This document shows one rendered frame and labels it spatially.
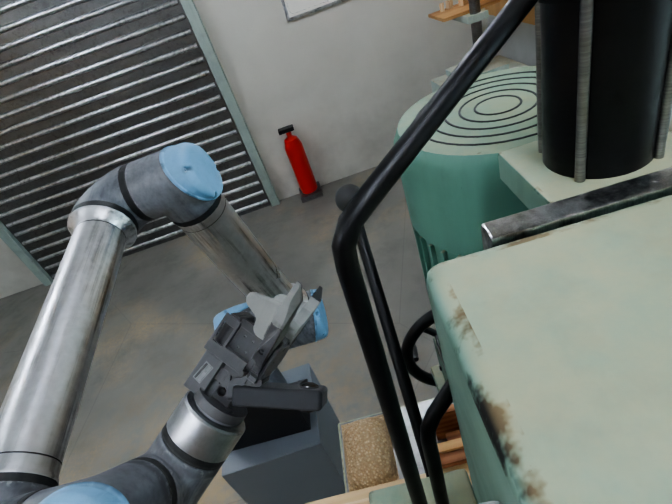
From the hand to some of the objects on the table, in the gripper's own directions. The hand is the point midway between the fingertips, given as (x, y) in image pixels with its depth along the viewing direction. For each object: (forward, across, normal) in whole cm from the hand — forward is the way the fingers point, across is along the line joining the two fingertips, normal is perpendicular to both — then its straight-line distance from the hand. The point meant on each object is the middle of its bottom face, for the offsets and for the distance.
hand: (317, 287), depth 56 cm
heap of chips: (-22, +27, +20) cm, 40 cm away
